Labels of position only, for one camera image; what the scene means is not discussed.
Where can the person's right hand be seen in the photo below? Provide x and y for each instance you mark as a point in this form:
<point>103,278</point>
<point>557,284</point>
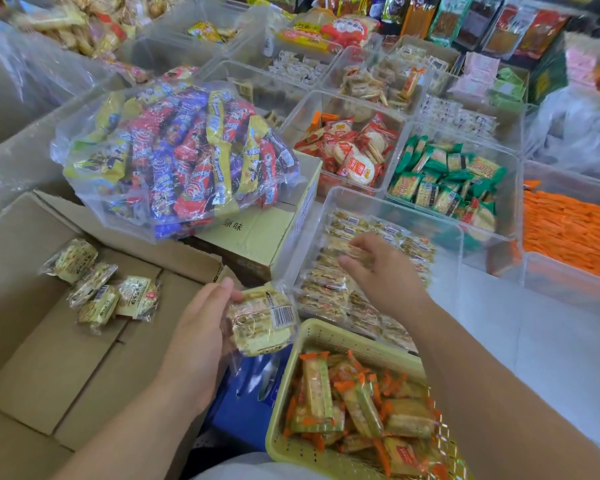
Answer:
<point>392,282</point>

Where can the person's left hand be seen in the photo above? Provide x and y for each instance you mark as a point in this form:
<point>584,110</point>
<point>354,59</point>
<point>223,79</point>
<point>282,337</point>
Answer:
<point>190,344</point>

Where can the person's right thumb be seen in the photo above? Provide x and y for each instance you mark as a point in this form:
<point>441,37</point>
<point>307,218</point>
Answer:
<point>355,272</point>

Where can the person's left thumb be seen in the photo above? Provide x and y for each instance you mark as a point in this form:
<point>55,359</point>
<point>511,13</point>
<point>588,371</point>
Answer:
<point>225,290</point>

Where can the pale yellow cracker packet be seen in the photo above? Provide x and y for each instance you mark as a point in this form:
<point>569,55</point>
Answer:
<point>72,259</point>
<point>137,297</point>
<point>92,283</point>
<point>262,322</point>
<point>99,308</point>

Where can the person's left forearm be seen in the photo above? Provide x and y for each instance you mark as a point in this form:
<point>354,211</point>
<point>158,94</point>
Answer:
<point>140,434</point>

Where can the person's right forearm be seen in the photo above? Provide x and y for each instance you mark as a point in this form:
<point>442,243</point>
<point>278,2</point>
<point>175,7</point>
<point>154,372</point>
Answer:
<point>485,394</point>

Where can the rows of pale cracker packs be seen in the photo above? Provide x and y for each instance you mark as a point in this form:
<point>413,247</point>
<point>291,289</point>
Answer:
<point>330,289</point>

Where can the yellowish cardboard carton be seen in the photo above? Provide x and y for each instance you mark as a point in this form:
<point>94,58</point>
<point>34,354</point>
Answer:
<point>260,234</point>

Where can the yellow plastic basket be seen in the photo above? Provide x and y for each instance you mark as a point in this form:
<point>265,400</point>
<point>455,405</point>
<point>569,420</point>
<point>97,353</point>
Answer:
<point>325,339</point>

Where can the clear plastic bin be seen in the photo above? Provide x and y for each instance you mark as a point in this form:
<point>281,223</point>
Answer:
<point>250,39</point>
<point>510,194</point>
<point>510,129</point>
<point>555,284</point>
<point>260,84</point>
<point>337,64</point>
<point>445,244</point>
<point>305,104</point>
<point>165,39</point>

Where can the blue box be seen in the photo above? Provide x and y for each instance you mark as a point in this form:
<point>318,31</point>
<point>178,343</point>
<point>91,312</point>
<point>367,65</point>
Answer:
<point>247,409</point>

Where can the pile of red rice-cracker packets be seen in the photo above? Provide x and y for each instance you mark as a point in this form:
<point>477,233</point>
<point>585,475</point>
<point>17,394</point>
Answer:
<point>352,149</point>

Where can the pile of green snack packets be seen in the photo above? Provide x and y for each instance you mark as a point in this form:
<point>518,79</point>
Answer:
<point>445,184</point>

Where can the pile of orange-edged snack packets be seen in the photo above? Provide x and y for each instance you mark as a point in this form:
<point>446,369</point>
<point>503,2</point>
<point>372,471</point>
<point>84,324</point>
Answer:
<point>360,409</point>

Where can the clear bag of colourful candies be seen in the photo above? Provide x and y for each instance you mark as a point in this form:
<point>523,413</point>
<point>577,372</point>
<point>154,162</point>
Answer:
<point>180,154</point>

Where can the pile of small white packets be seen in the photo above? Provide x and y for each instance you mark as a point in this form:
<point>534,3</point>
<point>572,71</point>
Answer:
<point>455,114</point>

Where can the pile of beige biscuit packets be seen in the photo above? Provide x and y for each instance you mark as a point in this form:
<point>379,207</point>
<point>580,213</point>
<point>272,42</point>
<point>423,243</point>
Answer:
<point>375,84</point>

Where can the large brown cardboard box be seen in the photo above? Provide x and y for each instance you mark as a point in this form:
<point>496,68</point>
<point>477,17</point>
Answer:
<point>40,374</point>

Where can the pile of white candy packets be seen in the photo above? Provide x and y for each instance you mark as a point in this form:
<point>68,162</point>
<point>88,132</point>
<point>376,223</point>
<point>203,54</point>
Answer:
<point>297,67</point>

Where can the stack of orange snack sticks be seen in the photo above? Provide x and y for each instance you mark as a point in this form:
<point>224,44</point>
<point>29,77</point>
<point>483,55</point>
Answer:
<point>570,229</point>

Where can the pile of pink packets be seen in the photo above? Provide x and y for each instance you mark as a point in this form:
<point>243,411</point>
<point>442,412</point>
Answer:
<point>475,74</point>

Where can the yellow and red snack bags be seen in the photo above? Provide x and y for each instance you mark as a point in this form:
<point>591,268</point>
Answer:
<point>330,32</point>

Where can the pile of light green packets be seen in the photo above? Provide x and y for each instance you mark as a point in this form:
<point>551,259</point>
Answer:
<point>509,84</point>

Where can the yellow snack packet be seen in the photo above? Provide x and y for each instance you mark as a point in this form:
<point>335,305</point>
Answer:
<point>207,31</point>

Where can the crumpled clear plastic bag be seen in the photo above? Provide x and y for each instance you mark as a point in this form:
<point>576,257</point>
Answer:
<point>575,129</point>

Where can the row of upright snack bags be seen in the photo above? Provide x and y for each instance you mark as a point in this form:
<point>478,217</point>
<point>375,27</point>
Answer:
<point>450,19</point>

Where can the dark green box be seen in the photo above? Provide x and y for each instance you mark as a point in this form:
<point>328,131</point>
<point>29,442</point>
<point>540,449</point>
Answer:
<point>547,77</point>

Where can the clear plastic sheet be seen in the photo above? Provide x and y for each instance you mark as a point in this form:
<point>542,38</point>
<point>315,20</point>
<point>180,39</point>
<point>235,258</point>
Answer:
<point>25,79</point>

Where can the pile of bagged pastry snacks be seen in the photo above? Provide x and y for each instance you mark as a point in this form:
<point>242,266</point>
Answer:
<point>90,24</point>

